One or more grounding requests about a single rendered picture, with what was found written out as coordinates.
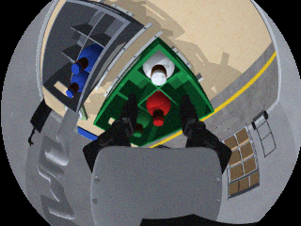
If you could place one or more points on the white bottle with grey label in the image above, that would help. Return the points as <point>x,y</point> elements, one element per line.
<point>158,68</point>

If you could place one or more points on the blue bottle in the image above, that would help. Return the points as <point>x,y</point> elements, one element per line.
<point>87,58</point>
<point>77,83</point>

